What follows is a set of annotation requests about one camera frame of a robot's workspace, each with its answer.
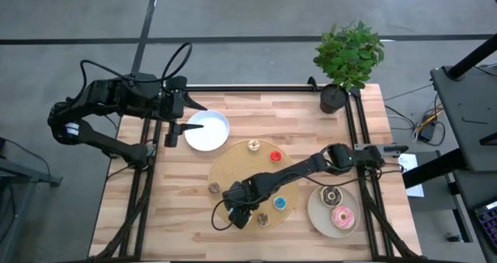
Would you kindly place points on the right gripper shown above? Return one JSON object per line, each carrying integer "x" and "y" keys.
{"x": 242, "y": 195}

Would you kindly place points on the large pink frosted donut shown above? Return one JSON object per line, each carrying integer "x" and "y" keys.
{"x": 338, "y": 222}

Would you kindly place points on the white round plate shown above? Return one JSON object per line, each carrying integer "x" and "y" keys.
{"x": 207, "y": 133}

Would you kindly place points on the black power adapter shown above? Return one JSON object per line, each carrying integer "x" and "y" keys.
{"x": 427, "y": 131}

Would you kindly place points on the large blue frosted donut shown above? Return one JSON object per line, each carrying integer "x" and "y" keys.
{"x": 232, "y": 212}

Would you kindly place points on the potted green plant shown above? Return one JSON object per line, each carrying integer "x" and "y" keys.
{"x": 347, "y": 57}

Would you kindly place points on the white paper sheet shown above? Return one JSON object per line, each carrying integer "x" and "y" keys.
{"x": 407, "y": 163}

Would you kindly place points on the round woven straw placemat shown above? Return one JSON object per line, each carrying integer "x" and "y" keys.
{"x": 240, "y": 170}

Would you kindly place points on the black clamp device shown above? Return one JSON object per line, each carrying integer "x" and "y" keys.
{"x": 394, "y": 150}

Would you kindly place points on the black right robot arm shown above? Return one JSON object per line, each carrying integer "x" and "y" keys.
{"x": 295, "y": 171}

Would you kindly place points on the small red frosted donut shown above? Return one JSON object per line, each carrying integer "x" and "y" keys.
{"x": 275, "y": 159}

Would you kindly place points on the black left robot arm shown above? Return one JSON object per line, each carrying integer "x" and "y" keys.
{"x": 108, "y": 96}

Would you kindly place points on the small white frosted donut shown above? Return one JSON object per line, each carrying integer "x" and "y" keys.
{"x": 253, "y": 148}

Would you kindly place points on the black round pole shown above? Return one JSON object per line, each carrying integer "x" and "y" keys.
{"x": 473, "y": 57}

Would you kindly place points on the black keyboard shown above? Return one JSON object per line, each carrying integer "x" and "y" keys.
{"x": 487, "y": 224}

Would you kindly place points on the dark grey desk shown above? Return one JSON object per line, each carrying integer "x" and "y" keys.
{"x": 466, "y": 115}

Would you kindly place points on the small chocolate sprinkle donut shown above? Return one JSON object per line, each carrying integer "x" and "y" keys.
{"x": 214, "y": 191}
{"x": 263, "y": 222}

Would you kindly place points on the large chocolate frosted donut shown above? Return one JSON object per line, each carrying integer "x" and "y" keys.
{"x": 325, "y": 201}

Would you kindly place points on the black metal stand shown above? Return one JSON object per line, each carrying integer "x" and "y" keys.
{"x": 54, "y": 181}

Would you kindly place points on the black desk base frame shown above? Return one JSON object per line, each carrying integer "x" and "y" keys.
{"x": 427, "y": 174}

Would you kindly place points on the beige round plate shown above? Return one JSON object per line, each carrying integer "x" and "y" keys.
{"x": 320, "y": 220}

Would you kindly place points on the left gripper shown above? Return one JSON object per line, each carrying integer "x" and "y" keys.
{"x": 172, "y": 100}

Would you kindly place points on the black hex key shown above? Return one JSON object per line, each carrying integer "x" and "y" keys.
{"x": 475, "y": 120}

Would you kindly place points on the small blue frosted donut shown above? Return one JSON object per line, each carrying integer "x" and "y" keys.
{"x": 279, "y": 207}

